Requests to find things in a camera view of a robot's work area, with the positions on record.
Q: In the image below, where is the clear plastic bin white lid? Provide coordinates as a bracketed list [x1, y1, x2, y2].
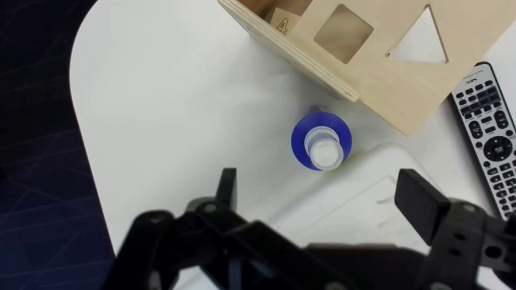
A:
[235, 140, 501, 290]

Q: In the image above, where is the small blue bottle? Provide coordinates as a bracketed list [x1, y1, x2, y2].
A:
[290, 104, 354, 172]

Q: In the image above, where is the small wooden block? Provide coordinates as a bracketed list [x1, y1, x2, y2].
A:
[267, 6, 303, 38]

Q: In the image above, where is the grey remote control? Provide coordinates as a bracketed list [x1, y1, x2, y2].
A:
[448, 61, 516, 222]

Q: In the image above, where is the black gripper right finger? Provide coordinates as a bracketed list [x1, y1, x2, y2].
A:
[393, 167, 516, 290]

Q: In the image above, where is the clear bottle cap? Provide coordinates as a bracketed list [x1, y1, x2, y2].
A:
[303, 125, 345, 169]

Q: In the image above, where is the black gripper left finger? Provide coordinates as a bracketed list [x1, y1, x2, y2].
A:
[103, 166, 304, 290]

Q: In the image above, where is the wooden shape sorter toy box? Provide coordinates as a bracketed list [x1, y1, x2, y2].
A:
[216, 0, 516, 137]

